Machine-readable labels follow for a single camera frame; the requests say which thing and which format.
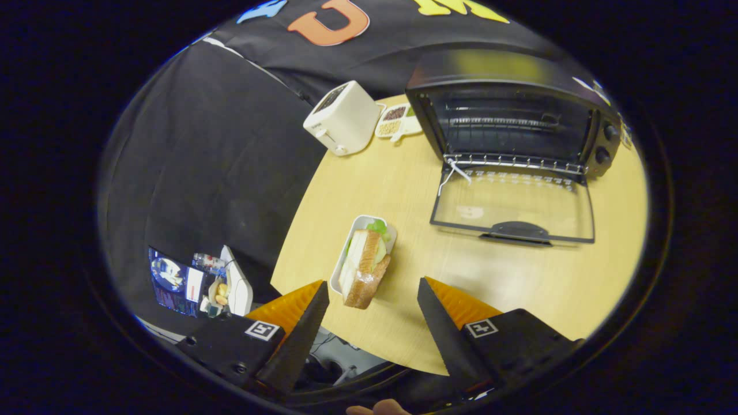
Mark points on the blue printed box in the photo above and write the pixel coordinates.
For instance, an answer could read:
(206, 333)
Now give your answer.
(173, 282)

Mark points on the white rectangular tray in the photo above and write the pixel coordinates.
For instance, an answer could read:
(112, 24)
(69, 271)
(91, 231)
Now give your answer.
(353, 225)

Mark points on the white toaster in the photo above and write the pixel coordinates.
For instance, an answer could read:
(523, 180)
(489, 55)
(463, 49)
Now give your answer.
(346, 115)

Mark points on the white bread sandwich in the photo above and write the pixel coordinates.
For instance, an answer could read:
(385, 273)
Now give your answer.
(363, 271)

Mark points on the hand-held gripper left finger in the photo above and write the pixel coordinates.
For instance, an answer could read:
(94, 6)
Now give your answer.
(300, 340)

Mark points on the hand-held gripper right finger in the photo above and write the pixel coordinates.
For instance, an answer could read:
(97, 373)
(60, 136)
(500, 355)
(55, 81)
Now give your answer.
(444, 334)

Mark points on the black toaster oven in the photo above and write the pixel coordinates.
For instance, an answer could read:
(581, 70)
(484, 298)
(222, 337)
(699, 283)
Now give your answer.
(490, 69)

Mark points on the white divided snack dish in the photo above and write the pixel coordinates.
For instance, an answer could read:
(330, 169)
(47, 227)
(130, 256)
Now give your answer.
(392, 124)

